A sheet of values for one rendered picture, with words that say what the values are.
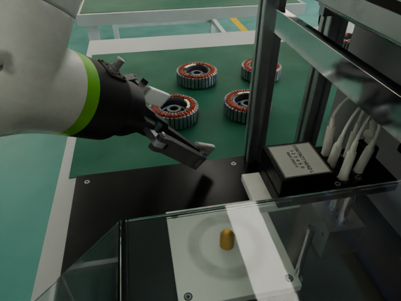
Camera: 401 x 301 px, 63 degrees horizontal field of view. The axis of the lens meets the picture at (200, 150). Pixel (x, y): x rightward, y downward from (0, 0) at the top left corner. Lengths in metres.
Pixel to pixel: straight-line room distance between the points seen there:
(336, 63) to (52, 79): 0.26
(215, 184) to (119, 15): 1.21
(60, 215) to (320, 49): 0.45
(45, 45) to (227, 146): 0.46
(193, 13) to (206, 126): 1.00
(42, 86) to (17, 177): 1.68
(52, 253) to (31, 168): 1.47
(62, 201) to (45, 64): 0.35
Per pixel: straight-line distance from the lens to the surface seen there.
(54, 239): 0.56
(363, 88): 0.31
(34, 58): 0.29
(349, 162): 0.39
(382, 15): 0.31
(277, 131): 0.74
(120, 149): 0.69
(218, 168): 0.59
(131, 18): 1.65
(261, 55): 0.50
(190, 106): 0.74
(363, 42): 0.58
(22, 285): 1.49
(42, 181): 1.88
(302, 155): 0.39
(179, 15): 1.66
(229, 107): 0.75
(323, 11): 0.52
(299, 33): 0.41
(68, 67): 0.33
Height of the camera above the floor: 1.15
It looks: 37 degrees down
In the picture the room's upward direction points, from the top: straight up
